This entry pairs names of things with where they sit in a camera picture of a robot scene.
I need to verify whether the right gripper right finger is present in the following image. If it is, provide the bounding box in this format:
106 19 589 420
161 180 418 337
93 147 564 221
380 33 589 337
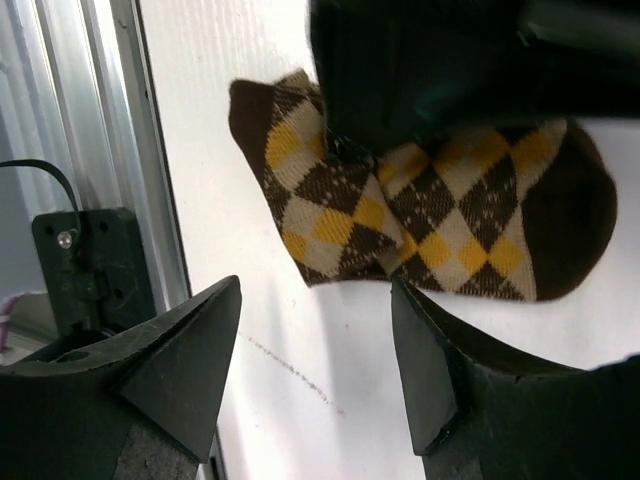
391 280 639 479

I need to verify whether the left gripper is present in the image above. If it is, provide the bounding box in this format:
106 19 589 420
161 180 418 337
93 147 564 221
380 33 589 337
309 1 639 163

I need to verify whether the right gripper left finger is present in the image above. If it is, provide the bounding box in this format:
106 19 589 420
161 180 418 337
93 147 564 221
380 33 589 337
1 276 241 479

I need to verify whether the brown argyle sock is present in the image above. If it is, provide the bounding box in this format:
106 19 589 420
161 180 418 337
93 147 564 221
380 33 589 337
229 71 618 302

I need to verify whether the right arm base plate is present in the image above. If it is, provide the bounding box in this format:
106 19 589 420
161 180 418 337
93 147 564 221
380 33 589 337
32 207 156 336

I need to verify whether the aluminium rail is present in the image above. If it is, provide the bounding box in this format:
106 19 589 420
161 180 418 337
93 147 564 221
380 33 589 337
0 0 194 346

